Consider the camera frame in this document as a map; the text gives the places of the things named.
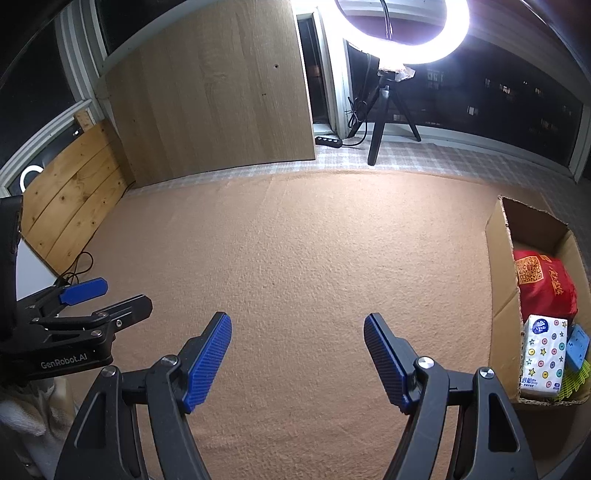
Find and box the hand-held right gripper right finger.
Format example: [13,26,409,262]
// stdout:
[363,312,539,480]

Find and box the light blue card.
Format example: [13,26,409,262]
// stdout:
[564,324,589,372]

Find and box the light wood laminate board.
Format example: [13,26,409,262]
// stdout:
[100,0,317,188]

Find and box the pine plank board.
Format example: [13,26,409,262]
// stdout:
[21,110,134,275]

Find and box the red cloth bag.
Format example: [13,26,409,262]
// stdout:
[513,249,579,324]

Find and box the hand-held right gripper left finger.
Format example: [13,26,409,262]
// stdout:
[55,311,233,480]

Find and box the black ring light cable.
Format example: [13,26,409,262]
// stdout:
[346,95,370,147]

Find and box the yellow-green shuttlecock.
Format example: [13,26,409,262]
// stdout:
[556,360,591,400]

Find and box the plaid floor mat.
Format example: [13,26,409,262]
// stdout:
[124,138,578,204]

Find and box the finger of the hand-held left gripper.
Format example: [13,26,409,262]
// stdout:
[16,278,110,319]
[30,295,154,342]

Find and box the patterned tissue pack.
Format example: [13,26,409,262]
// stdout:
[519,315,568,398]

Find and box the cardboard box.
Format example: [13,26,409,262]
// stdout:
[484,196,591,407]

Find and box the person's left forearm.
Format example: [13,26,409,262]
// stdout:
[0,376,79,480]

